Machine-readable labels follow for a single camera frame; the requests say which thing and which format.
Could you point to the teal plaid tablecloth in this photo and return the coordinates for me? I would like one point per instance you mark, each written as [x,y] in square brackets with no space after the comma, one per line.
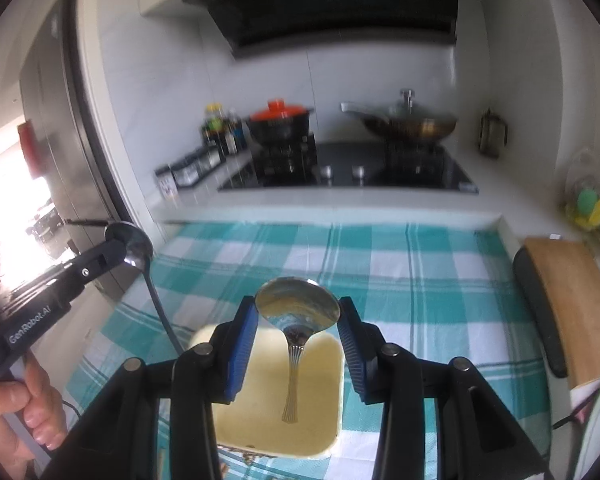
[436,292]

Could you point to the left hand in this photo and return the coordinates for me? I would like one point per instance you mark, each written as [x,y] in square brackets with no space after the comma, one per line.
[40,405]

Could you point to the black gas stove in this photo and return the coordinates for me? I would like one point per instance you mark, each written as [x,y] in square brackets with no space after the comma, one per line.
[384,164]

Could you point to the black pot orange lid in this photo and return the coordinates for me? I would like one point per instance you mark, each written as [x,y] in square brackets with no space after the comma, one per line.
[279,123]

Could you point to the sauce bottles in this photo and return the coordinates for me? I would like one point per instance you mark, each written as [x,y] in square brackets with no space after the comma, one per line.
[223,130]

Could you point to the silver metal spoon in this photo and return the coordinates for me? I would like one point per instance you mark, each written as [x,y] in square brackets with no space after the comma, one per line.
[299,308]

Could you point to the white spice jar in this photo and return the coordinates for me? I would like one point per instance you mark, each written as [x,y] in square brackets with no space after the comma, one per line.
[166,182]

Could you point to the wooden cutting board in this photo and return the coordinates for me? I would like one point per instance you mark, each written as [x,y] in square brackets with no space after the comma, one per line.
[570,283]

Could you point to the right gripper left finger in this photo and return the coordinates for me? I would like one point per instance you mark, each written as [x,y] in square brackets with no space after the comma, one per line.
[232,343]

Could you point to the grey refrigerator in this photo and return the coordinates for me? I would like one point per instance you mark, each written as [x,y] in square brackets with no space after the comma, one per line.
[72,161]

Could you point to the wok with glass lid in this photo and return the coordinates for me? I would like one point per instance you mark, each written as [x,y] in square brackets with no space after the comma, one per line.
[404,120]

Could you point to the black tray under board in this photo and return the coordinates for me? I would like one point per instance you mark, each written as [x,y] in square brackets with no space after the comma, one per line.
[532,288]

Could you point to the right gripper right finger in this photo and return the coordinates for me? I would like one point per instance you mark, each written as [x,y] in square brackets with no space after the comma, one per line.
[370,365]

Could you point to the black range hood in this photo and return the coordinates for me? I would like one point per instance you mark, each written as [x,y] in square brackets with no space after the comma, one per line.
[253,26]

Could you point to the cream utensil holder box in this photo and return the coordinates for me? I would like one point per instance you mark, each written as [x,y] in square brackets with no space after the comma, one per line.
[253,422]

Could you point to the bag of vegetables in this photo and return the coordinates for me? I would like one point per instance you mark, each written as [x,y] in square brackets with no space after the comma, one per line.
[582,193]

